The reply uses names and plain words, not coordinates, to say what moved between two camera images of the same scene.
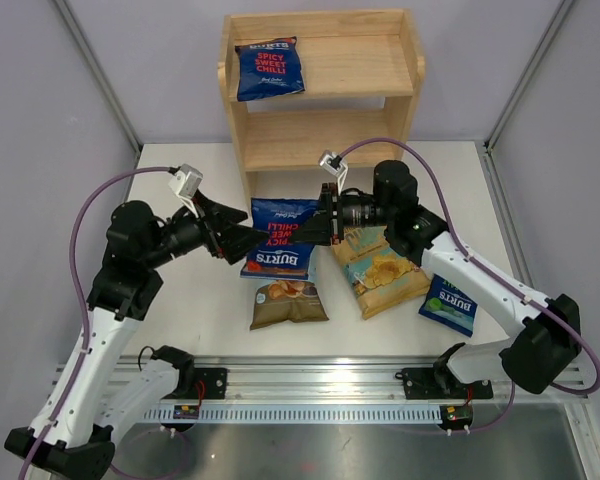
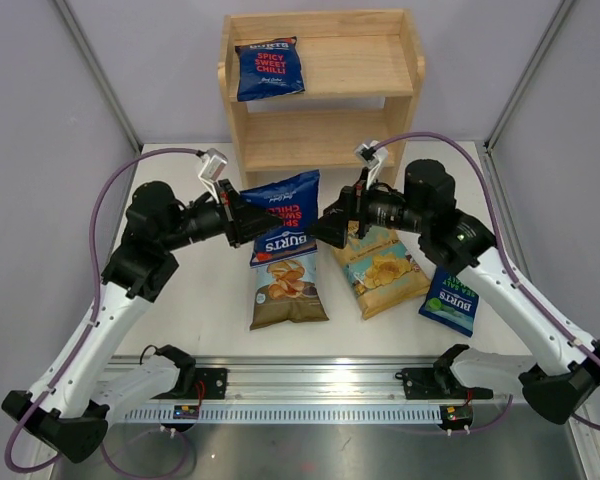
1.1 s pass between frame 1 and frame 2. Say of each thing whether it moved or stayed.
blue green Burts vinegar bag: stayed
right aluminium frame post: stayed
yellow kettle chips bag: stayed
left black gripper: moved
